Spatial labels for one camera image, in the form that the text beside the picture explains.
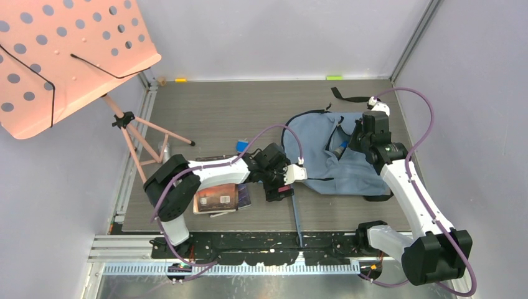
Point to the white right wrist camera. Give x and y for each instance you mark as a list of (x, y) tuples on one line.
[(375, 104)]

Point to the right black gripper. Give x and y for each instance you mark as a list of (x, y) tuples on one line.
[(352, 144)]

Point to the light blue backpack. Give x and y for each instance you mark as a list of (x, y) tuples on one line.
[(315, 134)]

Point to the pink perforated music stand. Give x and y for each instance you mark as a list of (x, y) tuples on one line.
[(59, 56)]

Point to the blue pencil sharpener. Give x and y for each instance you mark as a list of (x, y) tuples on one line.
[(241, 145)]

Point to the purple cover book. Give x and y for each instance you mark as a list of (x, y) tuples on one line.
[(244, 200)]

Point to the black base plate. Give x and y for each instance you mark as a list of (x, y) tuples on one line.
[(267, 248)]

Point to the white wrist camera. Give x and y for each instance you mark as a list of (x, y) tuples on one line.
[(375, 104), (294, 173)]

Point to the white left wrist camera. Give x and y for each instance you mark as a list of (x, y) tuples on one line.
[(294, 173)]

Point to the dark sunset cover book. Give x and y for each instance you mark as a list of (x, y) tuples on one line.
[(216, 199)]

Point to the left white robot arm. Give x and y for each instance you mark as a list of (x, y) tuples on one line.
[(174, 185)]

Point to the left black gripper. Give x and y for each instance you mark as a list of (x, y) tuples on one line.
[(272, 193)]

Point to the silver metal cylinder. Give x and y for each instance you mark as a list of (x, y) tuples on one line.
[(165, 151)]

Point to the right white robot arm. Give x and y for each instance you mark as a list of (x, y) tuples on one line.
[(436, 251)]

